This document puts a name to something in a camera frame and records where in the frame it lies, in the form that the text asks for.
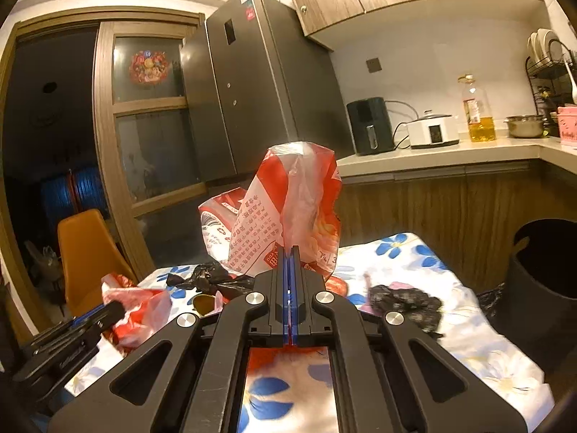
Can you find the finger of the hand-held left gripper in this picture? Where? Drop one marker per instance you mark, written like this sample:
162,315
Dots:
110,312
58,361

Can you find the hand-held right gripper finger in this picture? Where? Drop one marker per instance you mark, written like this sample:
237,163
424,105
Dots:
285,297
294,297

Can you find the red white printed plastic bag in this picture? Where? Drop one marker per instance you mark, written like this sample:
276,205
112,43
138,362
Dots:
266,216

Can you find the black trash bin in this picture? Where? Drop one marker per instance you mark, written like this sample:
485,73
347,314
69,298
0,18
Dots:
545,288

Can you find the orange chair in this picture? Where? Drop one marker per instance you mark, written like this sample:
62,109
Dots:
90,257

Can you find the gold tin can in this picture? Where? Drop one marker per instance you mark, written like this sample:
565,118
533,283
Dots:
205,304

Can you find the crumpled black plastic bag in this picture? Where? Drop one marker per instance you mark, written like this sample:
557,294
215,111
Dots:
405,304

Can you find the wooden sliding door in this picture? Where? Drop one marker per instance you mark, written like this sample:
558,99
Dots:
104,144

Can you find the wooden base cabinet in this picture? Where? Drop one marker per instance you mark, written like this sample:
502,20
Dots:
441,207

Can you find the floral tablecloth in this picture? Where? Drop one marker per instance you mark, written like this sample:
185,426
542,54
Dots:
473,338

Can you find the black air fryer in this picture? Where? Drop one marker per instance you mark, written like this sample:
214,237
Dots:
367,121

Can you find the grey refrigerator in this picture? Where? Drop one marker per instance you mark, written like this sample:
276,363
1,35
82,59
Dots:
270,99

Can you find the white rice cooker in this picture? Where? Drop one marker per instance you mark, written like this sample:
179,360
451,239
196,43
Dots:
432,133

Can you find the red door decoration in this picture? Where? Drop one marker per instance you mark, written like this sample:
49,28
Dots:
150,66

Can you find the cooking oil bottle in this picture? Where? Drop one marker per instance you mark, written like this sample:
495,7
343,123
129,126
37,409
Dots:
478,117

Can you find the steel pot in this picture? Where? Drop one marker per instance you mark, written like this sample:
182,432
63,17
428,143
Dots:
525,127

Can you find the pink utensil holder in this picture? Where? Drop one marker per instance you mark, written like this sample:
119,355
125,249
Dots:
568,128

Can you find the black dish rack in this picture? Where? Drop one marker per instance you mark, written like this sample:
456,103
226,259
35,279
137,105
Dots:
541,85

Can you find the white plate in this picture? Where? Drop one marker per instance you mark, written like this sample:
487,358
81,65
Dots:
547,43
533,47

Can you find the white ladle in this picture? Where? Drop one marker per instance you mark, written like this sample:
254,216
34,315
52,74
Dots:
573,92

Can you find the dark wall socket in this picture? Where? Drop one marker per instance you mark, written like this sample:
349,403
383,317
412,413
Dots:
373,65

